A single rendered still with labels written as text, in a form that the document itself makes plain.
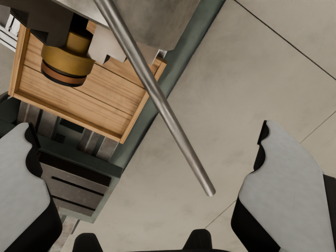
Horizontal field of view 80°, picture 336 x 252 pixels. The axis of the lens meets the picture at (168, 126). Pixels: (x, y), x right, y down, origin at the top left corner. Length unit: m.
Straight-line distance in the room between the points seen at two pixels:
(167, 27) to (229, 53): 1.27
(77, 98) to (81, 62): 0.30
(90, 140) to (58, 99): 0.17
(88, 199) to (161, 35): 0.65
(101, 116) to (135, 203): 1.75
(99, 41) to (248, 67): 1.34
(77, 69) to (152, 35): 0.17
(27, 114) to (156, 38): 0.60
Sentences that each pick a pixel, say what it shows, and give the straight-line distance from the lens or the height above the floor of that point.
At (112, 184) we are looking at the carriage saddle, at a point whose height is 0.92.
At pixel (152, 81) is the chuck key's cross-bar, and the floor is 1.29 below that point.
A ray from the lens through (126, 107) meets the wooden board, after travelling 0.64.
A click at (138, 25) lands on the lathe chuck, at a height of 1.20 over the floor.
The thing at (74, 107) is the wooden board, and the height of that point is 0.89.
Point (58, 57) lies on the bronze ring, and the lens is 0.38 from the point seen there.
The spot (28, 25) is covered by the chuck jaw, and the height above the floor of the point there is 1.17.
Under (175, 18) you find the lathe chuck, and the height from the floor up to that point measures 1.17.
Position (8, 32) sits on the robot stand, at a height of 0.23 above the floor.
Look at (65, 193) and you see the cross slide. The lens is 0.81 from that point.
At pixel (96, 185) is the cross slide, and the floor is 0.97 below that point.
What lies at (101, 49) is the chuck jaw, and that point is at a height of 1.10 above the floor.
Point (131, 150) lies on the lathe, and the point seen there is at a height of 0.54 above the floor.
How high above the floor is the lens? 1.46
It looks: 60 degrees down
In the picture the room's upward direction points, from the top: 179 degrees clockwise
